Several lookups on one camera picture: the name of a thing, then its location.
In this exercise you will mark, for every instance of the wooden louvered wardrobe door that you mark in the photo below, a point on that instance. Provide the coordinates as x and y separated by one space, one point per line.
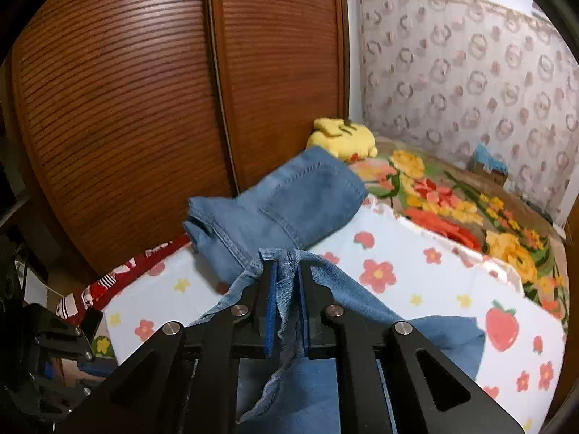
122 122
280 77

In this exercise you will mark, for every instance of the circle-patterned sheer curtain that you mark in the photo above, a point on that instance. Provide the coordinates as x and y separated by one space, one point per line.
475 77

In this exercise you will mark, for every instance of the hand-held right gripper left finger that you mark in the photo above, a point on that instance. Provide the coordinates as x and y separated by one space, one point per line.
270 321

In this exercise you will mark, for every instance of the blue denim pants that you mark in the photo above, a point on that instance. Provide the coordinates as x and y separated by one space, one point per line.
289 199
353 294

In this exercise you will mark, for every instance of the floral blanket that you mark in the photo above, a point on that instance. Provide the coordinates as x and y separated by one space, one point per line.
452 208

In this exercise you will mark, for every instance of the red striped cloth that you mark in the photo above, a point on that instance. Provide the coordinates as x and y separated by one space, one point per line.
113 280

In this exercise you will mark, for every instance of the white flower-print sheet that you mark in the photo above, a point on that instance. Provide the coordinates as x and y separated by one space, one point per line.
407 253

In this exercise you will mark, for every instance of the blue plastic bag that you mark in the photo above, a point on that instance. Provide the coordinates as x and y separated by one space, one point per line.
488 153

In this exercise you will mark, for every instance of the small cardboard box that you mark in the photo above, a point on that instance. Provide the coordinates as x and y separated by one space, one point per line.
491 174

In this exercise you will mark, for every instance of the yellow plush toy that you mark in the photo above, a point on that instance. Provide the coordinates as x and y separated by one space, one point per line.
343 138

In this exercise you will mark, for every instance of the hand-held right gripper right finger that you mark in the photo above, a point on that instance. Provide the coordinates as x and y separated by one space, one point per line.
302 321

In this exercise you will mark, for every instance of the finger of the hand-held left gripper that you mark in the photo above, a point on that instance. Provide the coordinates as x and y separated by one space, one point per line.
59 325
49 398

